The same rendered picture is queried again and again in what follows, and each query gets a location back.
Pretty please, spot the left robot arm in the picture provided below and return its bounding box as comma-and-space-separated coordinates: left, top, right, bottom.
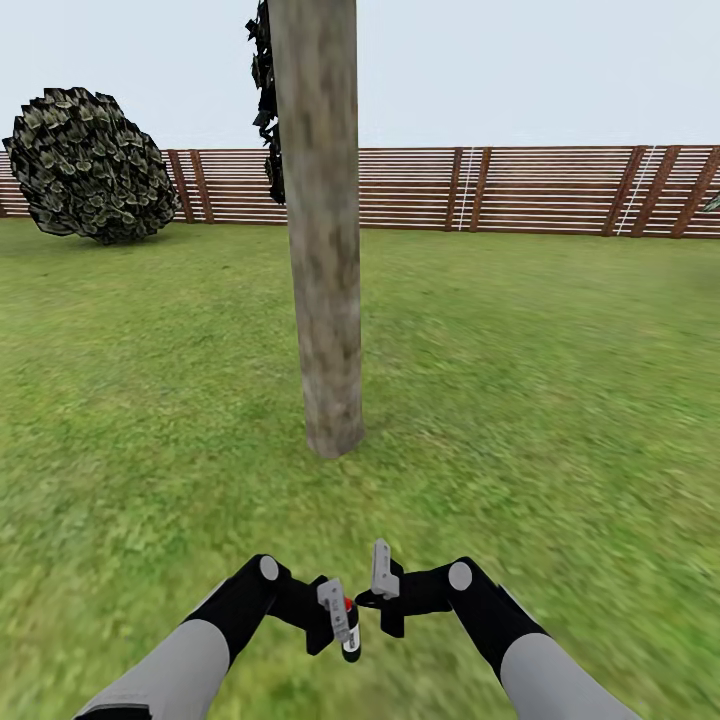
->
75, 554, 351, 720

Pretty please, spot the pesticide atomizer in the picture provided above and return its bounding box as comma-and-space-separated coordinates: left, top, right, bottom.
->
342, 603, 362, 663

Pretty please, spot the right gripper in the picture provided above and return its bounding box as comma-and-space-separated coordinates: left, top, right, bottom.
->
354, 560, 427, 638

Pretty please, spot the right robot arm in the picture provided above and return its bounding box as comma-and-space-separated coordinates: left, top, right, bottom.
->
354, 538, 643, 720

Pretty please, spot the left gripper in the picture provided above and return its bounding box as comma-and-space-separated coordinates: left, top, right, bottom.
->
286, 576, 334, 656

